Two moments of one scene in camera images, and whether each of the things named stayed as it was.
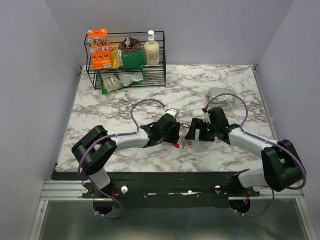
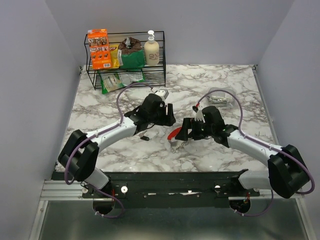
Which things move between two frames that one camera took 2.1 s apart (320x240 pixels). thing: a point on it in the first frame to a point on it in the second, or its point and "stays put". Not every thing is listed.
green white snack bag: [110, 82] stays put
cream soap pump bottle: [151, 50] stays put
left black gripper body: [171, 136] to [158, 118]
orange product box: [100, 48] stays put
